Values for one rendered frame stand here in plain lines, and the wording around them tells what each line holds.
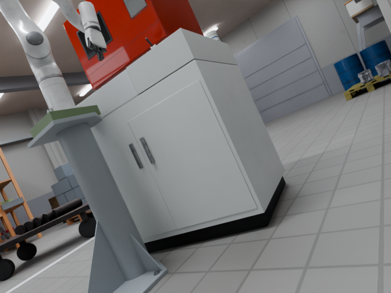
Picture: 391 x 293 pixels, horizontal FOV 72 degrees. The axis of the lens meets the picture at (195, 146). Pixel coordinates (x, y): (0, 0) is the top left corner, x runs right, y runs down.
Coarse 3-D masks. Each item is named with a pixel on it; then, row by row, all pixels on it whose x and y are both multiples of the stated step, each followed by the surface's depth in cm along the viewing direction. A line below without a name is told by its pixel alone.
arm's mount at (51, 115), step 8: (48, 112) 119; (56, 112) 121; (64, 112) 123; (72, 112) 126; (80, 112) 130; (88, 112) 133; (96, 112) 136; (40, 120) 125; (48, 120) 121; (32, 128) 132; (40, 128) 127
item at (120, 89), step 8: (112, 80) 139; (120, 80) 136; (128, 80) 134; (104, 88) 142; (112, 88) 140; (120, 88) 138; (128, 88) 136; (96, 96) 146; (104, 96) 143; (112, 96) 141; (120, 96) 139; (128, 96) 137; (80, 104) 152; (88, 104) 150; (96, 104) 147; (104, 104) 145; (112, 104) 142; (120, 104) 140; (104, 112) 146
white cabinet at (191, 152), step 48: (144, 96) 132; (192, 96) 121; (240, 96) 152; (144, 144) 137; (192, 144) 126; (240, 144) 125; (144, 192) 146; (192, 192) 132; (240, 192) 121; (144, 240) 154; (192, 240) 144
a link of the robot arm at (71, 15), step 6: (54, 0) 142; (60, 0) 141; (66, 0) 142; (60, 6) 144; (66, 6) 145; (72, 6) 149; (66, 12) 147; (72, 12) 150; (66, 18) 150; (72, 18) 151; (78, 18) 153; (72, 24) 152; (78, 24) 152
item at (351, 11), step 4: (352, 0) 478; (364, 0) 468; (368, 0) 465; (344, 4) 485; (348, 4) 483; (352, 4) 479; (356, 4) 476; (360, 4) 473; (364, 4) 470; (368, 4) 467; (348, 8) 484; (352, 8) 481; (356, 8) 478; (360, 8) 475; (364, 8) 472; (352, 12) 483; (356, 12) 479
